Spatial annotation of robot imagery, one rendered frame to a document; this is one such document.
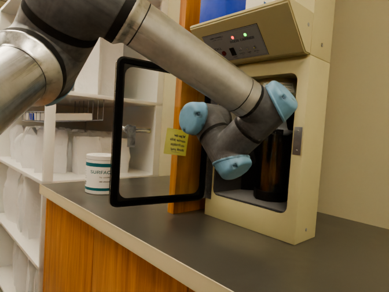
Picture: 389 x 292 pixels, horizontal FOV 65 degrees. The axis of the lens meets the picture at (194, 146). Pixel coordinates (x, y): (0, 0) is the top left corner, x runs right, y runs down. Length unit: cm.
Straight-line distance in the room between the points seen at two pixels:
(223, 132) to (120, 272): 51
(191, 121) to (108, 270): 54
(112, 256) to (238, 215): 38
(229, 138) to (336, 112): 67
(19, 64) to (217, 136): 39
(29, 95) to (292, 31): 57
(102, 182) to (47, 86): 77
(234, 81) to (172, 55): 12
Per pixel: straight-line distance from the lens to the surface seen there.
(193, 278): 65
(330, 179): 124
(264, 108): 59
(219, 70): 53
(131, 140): 83
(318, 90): 85
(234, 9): 90
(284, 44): 81
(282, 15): 77
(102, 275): 105
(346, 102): 123
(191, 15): 104
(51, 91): 51
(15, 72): 45
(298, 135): 80
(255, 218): 89
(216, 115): 69
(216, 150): 65
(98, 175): 122
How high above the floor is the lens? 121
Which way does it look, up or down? 3 degrees down
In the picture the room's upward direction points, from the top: 4 degrees clockwise
